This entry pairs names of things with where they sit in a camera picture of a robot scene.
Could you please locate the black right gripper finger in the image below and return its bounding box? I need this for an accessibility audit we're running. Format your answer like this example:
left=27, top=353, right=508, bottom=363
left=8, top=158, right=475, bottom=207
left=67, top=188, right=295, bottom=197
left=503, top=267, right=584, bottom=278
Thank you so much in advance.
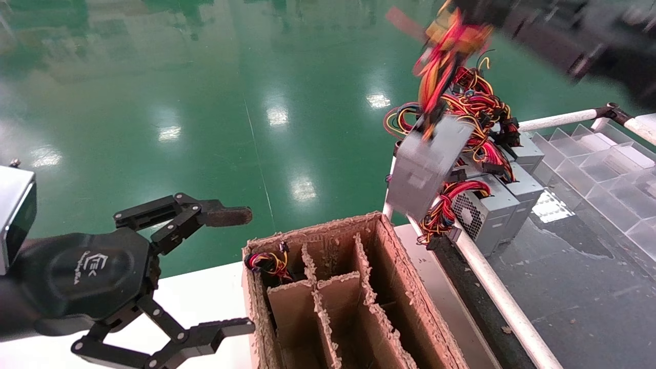
left=386, top=6, right=430, bottom=43

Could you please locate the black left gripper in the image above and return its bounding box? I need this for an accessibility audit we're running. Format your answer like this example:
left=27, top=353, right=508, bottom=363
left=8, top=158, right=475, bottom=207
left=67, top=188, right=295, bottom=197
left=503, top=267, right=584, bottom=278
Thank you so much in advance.
left=13, top=192, right=256, bottom=369

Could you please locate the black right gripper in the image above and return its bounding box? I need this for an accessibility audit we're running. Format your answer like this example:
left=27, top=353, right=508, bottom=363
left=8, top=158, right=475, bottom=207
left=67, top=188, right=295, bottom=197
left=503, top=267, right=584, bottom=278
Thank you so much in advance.
left=454, top=0, right=616, bottom=77

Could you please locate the grey power supply with cables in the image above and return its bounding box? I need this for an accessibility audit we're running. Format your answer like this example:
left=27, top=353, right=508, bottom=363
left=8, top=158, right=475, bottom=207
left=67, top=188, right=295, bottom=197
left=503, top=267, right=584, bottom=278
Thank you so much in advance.
left=384, top=8, right=495, bottom=222
left=505, top=163, right=545, bottom=242
left=446, top=64, right=545, bottom=177

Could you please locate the brown divided cardboard box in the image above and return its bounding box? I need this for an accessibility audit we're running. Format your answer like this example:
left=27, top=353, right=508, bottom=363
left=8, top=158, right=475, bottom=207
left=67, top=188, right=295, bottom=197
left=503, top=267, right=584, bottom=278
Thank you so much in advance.
left=242, top=211, right=469, bottom=369

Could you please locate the black pipe connector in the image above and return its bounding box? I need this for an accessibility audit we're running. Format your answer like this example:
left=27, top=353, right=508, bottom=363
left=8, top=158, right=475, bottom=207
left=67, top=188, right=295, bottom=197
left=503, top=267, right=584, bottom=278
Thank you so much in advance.
left=594, top=102, right=636, bottom=127

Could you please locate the clear acrylic divider tray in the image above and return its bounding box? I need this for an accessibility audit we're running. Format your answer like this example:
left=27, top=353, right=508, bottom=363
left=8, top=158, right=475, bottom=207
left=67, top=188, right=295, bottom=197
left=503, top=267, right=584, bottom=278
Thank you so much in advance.
left=530, top=122, right=656, bottom=263

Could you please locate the grey power supply with fan grill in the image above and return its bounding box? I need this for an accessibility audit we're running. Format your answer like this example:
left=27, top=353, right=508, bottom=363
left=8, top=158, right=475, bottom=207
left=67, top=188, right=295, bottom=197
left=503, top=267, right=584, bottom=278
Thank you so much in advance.
left=418, top=173, right=521, bottom=258

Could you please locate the colourful power supply cable bundle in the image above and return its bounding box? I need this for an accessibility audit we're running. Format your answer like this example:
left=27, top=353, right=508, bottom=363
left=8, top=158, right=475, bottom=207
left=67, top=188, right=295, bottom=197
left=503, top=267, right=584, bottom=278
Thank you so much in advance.
left=244, top=241, right=294, bottom=281

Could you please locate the short white pipe rail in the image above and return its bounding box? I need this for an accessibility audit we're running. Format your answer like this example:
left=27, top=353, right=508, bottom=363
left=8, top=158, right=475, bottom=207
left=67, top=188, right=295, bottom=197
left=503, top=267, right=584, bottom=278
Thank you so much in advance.
left=518, top=108, right=610, bottom=133
left=623, top=117, right=656, bottom=147

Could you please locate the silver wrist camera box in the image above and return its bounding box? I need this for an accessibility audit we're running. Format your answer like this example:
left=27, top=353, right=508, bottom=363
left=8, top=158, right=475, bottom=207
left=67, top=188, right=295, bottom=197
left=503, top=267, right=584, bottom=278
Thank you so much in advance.
left=0, top=164, right=37, bottom=277

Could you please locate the long white pipe rail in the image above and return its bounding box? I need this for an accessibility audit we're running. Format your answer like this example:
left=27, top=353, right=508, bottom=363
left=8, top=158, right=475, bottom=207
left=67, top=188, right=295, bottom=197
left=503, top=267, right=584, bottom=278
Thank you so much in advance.
left=382, top=154, right=564, bottom=369

